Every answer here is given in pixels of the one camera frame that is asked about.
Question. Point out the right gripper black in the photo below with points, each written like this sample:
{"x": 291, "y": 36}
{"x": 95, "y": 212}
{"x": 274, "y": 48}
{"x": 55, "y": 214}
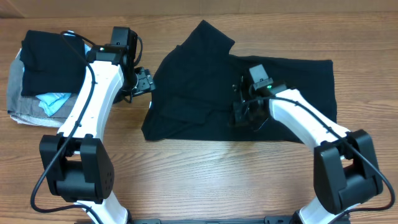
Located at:
{"x": 240, "y": 121}

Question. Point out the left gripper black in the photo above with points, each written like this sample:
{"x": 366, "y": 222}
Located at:
{"x": 146, "y": 83}

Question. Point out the black t-shirt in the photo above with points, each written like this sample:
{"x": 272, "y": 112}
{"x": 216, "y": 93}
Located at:
{"x": 194, "y": 93}

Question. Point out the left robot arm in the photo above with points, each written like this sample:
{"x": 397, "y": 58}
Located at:
{"x": 78, "y": 172}

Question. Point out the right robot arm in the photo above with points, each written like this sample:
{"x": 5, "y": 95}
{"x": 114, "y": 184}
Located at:
{"x": 345, "y": 167}

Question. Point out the folded white mesh garment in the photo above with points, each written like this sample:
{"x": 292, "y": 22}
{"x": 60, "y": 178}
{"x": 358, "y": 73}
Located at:
{"x": 37, "y": 121}

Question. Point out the folded black garment on pile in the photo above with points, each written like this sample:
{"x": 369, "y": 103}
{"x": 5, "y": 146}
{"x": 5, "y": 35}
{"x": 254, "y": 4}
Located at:
{"x": 28, "y": 59}

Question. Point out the folded light blue garment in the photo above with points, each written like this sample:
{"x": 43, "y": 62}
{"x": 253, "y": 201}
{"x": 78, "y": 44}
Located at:
{"x": 53, "y": 102}

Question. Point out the folded grey trousers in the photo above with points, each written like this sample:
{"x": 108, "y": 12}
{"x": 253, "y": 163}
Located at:
{"x": 27, "y": 107}

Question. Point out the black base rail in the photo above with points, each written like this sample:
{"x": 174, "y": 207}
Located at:
{"x": 211, "y": 221}

